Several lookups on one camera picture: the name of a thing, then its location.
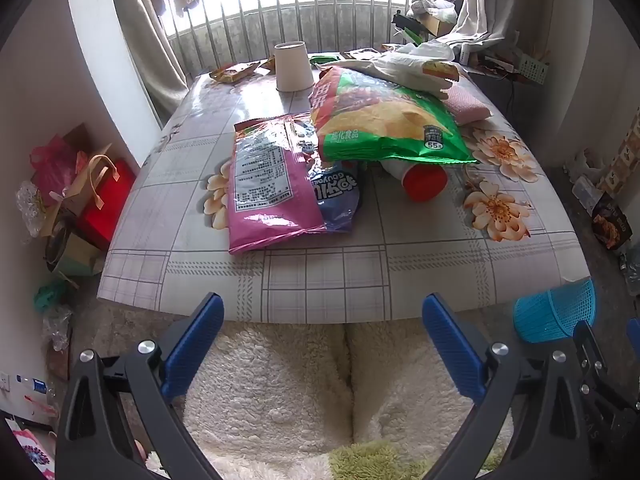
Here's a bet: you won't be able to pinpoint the dark cabinet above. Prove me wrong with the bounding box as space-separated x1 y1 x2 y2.
467 67 551 171

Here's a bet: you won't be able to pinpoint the white paper cup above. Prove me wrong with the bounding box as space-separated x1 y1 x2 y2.
273 41 315 93

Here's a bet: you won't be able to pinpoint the cardboard box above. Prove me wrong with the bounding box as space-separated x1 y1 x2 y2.
420 7 458 38

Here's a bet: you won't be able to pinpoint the green potato chips bag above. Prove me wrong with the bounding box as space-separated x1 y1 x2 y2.
310 66 477 166

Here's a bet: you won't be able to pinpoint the pile of clothes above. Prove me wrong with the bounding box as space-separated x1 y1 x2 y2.
407 0 458 17

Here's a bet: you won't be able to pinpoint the brown paper bag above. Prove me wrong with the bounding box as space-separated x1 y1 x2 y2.
62 142 121 216

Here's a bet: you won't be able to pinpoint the red gift bag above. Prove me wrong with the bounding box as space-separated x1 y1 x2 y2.
79 159 137 251

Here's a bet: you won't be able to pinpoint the dark printed snack box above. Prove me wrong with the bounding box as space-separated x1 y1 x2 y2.
592 192 633 251

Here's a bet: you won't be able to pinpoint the mint paper bag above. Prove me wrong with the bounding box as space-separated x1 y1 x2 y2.
47 232 103 278

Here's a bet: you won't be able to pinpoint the blue plastic basket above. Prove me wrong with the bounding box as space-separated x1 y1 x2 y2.
513 278 598 343

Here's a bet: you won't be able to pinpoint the metal balcony railing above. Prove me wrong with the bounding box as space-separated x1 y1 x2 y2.
165 0 451 81

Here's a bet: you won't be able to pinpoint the pink cloth pouch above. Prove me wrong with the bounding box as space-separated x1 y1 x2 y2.
442 85 493 125

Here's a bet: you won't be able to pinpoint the white plastic bag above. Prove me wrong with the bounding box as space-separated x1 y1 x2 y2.
340 42 461 101

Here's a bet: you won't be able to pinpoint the white fleece pants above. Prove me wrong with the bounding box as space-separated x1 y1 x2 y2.
145 317 516 480

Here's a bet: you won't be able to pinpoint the crumpled clear plastic bag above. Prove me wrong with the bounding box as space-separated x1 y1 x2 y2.
42 305 73 351

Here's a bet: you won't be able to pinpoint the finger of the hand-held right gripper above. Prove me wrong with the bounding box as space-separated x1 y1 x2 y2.
626 317 640 361
572 319 632 411

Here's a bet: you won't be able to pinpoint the clear plastic container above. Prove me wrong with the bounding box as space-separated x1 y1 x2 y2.
572 175 608 208

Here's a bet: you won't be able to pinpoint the yellow snack bag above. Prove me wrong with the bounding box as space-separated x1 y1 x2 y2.
422 60 460 84

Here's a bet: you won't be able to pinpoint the floral printed bag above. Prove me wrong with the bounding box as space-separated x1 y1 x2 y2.
10 427 56 480

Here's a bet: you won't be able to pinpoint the white bottle with red cap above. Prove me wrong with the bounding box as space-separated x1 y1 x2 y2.
382 159 447 203

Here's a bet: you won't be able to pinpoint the beige curtain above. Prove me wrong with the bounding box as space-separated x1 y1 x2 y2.
445 0 521 46
107 0 193 128

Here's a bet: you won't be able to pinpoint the pink snack bag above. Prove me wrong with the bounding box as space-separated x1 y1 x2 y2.
227 115 328 256

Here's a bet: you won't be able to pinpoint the orange snack packet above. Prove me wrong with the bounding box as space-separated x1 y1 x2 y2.
209 61 261 84

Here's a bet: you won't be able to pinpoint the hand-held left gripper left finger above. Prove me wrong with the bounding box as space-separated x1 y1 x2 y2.
55 291 226 480

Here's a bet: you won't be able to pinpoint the green plastic bag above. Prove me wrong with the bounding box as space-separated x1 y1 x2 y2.
34 277 68 313

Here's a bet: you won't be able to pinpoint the blue snack bag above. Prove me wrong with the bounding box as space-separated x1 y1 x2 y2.
307 162 363 233

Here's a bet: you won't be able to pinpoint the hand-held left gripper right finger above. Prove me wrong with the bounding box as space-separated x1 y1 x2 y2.
421 292 596 480

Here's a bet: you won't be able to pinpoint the pink plastic bag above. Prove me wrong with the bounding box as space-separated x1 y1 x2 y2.
30 135 81 206

